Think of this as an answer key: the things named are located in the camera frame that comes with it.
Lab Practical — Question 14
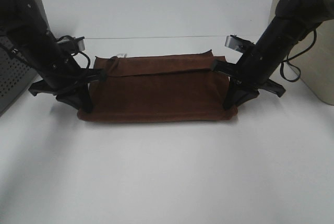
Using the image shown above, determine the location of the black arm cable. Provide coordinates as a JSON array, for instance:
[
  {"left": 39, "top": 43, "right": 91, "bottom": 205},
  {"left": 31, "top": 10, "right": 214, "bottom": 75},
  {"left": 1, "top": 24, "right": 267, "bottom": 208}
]
[
  {"left": 279, "top": 25, "right": 318, "bottom": 81},
  {"left": 56, "top": 34, "right": 94, "bottom": 97}
]

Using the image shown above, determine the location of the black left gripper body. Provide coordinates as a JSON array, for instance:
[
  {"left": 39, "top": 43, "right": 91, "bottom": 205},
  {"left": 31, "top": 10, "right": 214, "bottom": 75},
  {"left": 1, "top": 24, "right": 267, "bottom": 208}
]
[{"left": 29, "top": 67, "right": 106, "bottom": 98}]

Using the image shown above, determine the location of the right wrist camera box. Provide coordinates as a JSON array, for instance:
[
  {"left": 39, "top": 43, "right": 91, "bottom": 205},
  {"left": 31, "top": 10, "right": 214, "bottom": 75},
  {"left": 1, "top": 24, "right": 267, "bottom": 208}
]
[{"left": 224, "top": 35, "right": 254, "bottom": 53}]

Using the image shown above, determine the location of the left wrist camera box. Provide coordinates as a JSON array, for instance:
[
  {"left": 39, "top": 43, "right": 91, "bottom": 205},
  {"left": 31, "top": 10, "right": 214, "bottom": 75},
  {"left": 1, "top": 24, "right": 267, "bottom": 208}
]
[{"left": 57, "top": 36, "right": 85, "bottom": 53}]

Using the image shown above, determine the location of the grey perforated laundry basket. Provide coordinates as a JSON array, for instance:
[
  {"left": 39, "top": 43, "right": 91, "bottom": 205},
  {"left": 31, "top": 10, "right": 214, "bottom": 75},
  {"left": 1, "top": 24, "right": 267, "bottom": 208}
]
[{"left": 0, "top": 0, "right": 50, "bottom": 117}]

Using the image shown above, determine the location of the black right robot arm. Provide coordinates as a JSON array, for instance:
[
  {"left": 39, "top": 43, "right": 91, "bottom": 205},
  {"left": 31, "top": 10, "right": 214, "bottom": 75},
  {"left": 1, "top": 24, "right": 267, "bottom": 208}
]
[{"left": 211, "top": 0, "right": 333, "bottom": 109}]

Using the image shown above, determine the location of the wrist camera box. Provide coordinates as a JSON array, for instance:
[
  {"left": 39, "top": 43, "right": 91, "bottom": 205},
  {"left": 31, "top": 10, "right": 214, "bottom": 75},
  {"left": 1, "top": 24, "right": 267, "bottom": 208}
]
[
  {"left": 57, "top": 36, "right": 85, "bottom": 53},
  {"left": 224, "top": 35, "right": 254, "bottom": 53}
]

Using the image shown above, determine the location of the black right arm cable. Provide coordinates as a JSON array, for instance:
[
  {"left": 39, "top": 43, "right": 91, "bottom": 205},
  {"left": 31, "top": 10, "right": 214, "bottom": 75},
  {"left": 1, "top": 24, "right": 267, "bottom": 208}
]
[{"left": 279, "top": 25, "right": 318, "bottom": 81}]

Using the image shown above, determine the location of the brown towel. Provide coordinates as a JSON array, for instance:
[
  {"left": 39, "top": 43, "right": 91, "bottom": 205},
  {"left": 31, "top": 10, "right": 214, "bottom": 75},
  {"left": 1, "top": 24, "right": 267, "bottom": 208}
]
[{"left": 77, "top": 51, "right": 238, "bottom": 123}]

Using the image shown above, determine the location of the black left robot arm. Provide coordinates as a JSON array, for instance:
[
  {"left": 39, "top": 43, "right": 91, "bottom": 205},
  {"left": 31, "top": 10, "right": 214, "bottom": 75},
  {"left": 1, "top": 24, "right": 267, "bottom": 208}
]
[{"left": 1, "top": 0, "right": 106, "bottom": 113}]

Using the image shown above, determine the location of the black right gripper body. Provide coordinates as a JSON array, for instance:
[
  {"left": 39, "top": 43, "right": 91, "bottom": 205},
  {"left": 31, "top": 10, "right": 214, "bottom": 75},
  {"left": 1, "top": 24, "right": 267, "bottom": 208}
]
[{"left": 211, "top": 60, "right": 284, "bottom": 98}]

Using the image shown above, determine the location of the beige storage box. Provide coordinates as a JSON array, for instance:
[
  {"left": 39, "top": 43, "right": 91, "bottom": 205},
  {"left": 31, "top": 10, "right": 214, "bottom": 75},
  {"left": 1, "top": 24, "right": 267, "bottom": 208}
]
[{"left": 300, "top": 22, "right": 333, "bottom": 105}]

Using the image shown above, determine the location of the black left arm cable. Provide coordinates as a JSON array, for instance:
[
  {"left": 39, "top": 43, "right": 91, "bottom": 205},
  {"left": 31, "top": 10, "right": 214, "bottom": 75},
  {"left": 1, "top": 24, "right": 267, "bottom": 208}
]
[{"left": 56, "top": 34, "right": 94, "bottom": 97}]

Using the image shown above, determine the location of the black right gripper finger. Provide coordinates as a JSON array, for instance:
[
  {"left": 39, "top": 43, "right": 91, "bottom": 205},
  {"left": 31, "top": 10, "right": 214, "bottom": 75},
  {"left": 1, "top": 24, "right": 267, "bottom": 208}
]
[
  {"left": 234, "top": 90, "right": 259, "bottom": 107},
  {"left": 223, "top": 79, "right": 240, "bottom": 110}
]

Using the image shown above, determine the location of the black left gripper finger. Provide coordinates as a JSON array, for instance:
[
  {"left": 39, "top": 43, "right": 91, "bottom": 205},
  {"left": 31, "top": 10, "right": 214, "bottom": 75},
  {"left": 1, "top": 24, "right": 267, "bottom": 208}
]
[
  {"left": 56, "top": 95, "right": 81, "bottom": 109},
  {"left": 78, "top": 84, "right": 93, "bottom": 113}
]

